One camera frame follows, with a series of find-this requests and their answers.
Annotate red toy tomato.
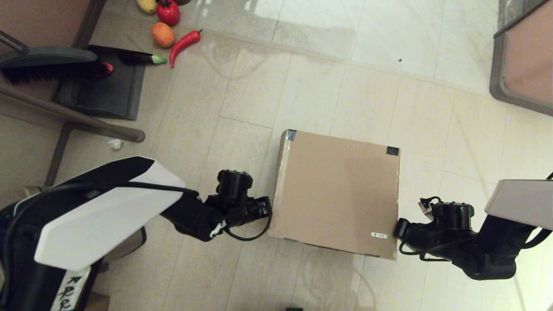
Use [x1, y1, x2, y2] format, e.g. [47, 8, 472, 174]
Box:
[156, 0, 181, 26]

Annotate dark grey dustpan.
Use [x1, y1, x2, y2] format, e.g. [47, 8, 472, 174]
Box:
[53, 44, 146, 121]

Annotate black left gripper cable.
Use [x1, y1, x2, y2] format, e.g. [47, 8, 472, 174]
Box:
[222, 212, 273, 241]

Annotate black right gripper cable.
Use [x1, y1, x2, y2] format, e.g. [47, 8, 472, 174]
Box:
[398, 240, 458, 263]

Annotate brown plastic trash bin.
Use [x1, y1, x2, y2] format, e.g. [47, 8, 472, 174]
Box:
[17, 185, 147, 265]

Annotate thick black cable loop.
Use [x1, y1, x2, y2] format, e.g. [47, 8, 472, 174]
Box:
[523, 227, 553, 250]

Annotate brown table grey legs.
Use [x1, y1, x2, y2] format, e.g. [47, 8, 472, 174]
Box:
[0, 0, 108, 187]

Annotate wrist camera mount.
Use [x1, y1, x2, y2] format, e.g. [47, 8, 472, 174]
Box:
[417, 197, 475, 232]
[216, 170, 254, 203]

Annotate brown table grey rim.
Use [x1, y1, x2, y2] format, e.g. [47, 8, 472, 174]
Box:
[488, 0, 553, 117]

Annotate orange toy fruit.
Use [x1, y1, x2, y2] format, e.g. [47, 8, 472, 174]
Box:
[151, 22, 176, 48]

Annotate brown cardboard shoe box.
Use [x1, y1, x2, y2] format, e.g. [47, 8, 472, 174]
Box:
[267, 129, 401, 261]

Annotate red toy chili pepper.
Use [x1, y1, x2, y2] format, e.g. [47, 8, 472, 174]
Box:
[169, 29, 203, 69]

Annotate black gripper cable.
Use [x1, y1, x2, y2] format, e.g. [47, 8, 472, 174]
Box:
[222, 212, 273, 241]
[398, 240, 458, 263]

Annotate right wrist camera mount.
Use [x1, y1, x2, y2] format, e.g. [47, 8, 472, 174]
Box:
[417, 197, 475, 232]

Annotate dark purple toy eggplant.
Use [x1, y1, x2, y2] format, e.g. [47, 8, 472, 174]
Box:
[119, 51, 168, 66]

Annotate brown metal pole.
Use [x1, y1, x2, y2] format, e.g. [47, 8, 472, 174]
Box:
[0, 82, 146, 143]

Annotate black broom brush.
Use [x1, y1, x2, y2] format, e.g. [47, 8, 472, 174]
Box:
[0, 30, 106, 85]

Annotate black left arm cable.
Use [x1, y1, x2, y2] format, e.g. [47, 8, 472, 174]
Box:
[2, 181, 200, 303]

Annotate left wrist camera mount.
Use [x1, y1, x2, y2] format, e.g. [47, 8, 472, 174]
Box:
[216, 170, 254, 203]

